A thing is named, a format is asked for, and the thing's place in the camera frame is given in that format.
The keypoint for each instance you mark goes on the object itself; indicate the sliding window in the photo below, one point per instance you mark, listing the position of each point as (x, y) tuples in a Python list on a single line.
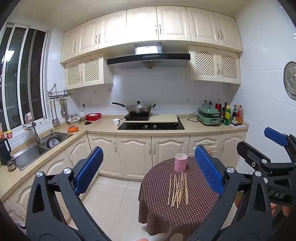
[(23, 78)]

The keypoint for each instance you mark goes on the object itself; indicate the black range hood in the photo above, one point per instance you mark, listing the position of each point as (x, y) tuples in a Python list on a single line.
[(148, 59)]

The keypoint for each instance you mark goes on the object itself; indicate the person's right hand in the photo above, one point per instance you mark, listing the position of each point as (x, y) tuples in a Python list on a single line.
[(286, 211)]

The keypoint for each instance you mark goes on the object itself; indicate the black induction cooker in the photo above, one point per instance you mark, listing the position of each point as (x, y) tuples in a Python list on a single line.
[(137, 116)]

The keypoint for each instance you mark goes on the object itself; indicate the small metal cup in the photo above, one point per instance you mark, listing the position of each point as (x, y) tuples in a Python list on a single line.
[(11, 165)]

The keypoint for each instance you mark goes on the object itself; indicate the black glass gas hob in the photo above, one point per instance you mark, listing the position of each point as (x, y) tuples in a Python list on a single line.
[(150, 127)]

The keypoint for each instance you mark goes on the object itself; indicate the metal pot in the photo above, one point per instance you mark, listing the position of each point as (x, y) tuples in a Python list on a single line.
[(54, 142)]

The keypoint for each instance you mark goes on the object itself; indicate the red can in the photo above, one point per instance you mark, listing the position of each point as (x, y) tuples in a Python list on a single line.
[(218, 107)]

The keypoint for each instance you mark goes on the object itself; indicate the dark slim sauce bottle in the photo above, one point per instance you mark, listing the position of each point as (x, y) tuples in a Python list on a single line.
[(234, 113)]

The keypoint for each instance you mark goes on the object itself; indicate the stack of bowls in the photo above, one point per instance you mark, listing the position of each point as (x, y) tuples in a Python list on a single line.
[(74, 119)]

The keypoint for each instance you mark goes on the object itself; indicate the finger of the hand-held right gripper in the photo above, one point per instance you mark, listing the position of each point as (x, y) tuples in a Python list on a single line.
[(275, 136), (251, 155)]

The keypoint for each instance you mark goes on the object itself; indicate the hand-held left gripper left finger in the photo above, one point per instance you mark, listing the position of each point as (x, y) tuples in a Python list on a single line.
[(91, 171)]

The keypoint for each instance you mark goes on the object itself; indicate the glass wok lid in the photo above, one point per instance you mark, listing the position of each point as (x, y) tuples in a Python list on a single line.
[(138, 105)]

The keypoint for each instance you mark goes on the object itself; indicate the cream lattice door cabinet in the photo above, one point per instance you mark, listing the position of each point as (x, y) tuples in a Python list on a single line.
[(215, 63), (90, 69)]

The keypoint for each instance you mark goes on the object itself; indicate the hanging metal ladle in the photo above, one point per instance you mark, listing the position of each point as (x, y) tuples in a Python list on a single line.
[(63, 112)]

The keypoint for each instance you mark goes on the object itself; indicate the pink cup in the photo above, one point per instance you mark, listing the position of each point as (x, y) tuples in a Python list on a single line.
[(180, 163)]

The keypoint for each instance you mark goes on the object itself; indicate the orange packet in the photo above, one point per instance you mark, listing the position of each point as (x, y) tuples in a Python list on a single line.
[(73, 129)]

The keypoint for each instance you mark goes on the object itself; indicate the red plastic basket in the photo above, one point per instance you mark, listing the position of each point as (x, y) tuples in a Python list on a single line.
[(93, 117)]

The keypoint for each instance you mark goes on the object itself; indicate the red label sauce bottle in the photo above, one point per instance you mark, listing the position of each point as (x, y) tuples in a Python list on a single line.
[(240, 115)]

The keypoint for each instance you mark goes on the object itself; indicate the pile of wooden chopsticks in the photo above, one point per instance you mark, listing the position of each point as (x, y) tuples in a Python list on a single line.
[(178, 192)]

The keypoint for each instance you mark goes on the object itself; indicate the black pot lid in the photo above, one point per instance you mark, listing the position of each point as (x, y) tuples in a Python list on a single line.
[(87, 122)]

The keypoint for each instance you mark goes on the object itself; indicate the round metal steamer plate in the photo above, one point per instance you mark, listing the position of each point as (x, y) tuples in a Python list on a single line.
[(291, 81)]

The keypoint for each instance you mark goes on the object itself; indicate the green electric cooker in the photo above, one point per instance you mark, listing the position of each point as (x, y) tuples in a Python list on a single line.
[(209, 115)]

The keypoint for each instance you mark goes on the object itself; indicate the brown polka dot tablecloth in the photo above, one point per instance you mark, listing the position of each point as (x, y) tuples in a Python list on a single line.
[(157, 185)]

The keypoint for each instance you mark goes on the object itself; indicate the white mug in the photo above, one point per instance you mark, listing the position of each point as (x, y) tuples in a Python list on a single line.
[(116, 121)]

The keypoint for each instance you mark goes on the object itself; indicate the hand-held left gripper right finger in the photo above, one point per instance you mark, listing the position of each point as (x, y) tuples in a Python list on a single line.
[(208, 169)]

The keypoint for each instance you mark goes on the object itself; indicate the cream wall cabinets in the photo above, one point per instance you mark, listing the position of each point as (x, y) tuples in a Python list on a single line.
[(143, 25)]

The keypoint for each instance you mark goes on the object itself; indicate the metal wall rack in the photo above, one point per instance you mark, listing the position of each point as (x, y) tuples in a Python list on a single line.
[(59, 93)]

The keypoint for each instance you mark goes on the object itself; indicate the metal wok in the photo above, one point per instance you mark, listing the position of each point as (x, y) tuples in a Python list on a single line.
[(138, 110)]

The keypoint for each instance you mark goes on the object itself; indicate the steel faucet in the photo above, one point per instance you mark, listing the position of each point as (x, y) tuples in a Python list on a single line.
[(36, 134)]

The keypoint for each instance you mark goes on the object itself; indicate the steel sink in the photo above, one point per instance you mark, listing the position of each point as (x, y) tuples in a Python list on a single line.
[(30, 154)]

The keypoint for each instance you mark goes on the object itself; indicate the black kettle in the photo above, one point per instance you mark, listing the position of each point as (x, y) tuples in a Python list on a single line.
[(4, 150)]

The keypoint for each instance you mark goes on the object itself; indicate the yellow green bottle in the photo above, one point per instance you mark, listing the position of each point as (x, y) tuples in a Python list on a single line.
[(227, 117)]

